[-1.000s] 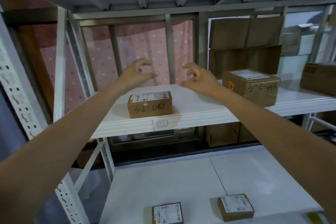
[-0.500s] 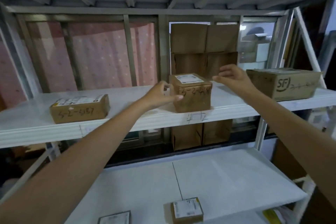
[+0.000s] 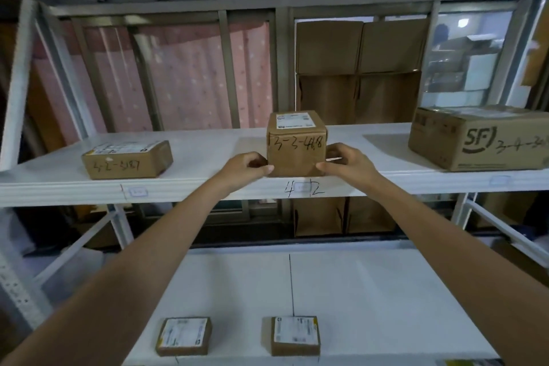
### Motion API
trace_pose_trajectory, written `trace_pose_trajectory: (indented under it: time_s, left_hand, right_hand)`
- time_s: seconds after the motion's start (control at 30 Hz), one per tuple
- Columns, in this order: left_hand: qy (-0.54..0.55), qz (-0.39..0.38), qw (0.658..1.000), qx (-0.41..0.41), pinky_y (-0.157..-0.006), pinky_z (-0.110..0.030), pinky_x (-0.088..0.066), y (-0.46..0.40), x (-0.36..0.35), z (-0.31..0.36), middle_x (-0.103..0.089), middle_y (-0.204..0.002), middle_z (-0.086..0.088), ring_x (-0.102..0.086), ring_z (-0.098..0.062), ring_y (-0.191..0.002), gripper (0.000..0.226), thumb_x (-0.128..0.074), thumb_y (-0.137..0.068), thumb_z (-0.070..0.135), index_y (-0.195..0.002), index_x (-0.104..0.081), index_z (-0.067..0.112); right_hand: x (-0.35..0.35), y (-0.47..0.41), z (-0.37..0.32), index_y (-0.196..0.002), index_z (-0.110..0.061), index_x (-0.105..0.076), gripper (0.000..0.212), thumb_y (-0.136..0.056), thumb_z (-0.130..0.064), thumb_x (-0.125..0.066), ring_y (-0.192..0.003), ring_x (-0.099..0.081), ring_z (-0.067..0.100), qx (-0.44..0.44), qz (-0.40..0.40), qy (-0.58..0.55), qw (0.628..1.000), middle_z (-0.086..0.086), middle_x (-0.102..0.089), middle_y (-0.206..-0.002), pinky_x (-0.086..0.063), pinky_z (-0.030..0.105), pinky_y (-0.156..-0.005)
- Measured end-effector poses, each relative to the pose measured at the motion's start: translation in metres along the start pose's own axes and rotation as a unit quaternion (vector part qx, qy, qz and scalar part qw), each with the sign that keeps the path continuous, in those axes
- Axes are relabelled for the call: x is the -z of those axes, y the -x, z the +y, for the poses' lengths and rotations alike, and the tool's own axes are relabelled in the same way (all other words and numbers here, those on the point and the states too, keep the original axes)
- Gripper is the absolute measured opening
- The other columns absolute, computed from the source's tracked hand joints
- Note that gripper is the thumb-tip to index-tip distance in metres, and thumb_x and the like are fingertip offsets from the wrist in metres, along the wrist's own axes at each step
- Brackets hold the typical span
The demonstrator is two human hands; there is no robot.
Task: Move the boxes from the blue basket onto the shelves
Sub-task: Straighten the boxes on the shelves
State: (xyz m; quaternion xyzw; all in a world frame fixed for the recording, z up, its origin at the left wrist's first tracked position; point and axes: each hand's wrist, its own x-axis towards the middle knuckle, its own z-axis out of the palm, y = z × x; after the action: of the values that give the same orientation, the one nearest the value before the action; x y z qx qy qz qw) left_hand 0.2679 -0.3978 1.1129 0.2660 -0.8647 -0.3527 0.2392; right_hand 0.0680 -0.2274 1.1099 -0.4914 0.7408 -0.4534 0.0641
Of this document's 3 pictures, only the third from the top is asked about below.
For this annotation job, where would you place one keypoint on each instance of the person's right hand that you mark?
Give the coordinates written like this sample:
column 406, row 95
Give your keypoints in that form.
column 356, row 168

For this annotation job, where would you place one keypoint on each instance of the person's left hand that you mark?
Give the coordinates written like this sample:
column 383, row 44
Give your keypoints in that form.
column 242, row 172

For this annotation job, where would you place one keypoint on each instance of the white metal shelving rack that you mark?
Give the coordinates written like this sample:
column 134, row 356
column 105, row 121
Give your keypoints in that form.
column 214, row 147

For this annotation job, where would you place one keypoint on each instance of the cube box marked 3-3-418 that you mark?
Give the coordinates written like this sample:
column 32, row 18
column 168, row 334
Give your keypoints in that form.
column 296, row 155

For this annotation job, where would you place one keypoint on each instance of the cardboard box with black logo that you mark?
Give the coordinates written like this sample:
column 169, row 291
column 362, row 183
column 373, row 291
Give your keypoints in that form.
column 450, row 142

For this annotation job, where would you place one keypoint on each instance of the person's left forearm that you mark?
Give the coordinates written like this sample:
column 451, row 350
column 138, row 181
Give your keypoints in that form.
column 120, row 284

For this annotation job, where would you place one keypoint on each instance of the person's right forearm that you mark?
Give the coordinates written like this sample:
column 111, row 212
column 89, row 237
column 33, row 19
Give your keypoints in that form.
column 463, row 267

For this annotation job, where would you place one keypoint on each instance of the pink dotted curtain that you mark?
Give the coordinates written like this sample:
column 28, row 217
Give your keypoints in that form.
column 188, row 78

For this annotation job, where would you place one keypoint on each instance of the grey sliding window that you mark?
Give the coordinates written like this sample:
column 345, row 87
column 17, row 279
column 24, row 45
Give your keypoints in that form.
column 283, row 57

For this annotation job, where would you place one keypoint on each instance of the flattened brown carton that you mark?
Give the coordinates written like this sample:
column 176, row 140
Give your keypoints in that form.
column 328, row 48
column 392, row 46

